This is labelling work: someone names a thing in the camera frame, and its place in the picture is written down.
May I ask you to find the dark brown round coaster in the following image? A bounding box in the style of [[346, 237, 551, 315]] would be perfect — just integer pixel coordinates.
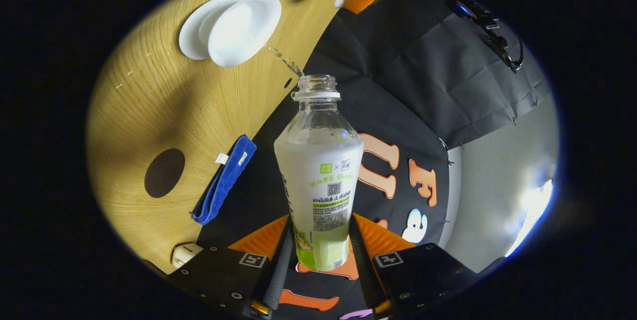
[[144, 148, 186, 199]]

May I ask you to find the ceiling light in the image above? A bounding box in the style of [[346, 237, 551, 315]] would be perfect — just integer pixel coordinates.
[[505, 179, 554, 258]]

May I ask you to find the clear water bottle green label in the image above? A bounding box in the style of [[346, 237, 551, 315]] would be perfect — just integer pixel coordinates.
[[274, 75, 365, 272]]

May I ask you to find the white teacup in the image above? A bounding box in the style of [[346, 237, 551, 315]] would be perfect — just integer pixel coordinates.
[[199, 0, 282, 68]]

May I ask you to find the white toaster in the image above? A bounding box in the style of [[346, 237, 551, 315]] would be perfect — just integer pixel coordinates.
[[171, 243, 204, 269]]

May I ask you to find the white saucer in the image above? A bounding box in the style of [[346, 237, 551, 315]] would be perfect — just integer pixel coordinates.
[[178, 0, 249, 60]]

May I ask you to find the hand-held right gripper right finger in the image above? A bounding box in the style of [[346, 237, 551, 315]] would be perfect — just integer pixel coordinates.
[[348, 213, 481, 317]]

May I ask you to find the blue towel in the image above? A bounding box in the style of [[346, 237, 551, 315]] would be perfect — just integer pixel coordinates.
[[191, 134, 257, 225]]

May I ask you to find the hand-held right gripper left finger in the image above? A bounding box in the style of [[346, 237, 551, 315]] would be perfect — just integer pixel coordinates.
[[169, 214, 293, 320]]

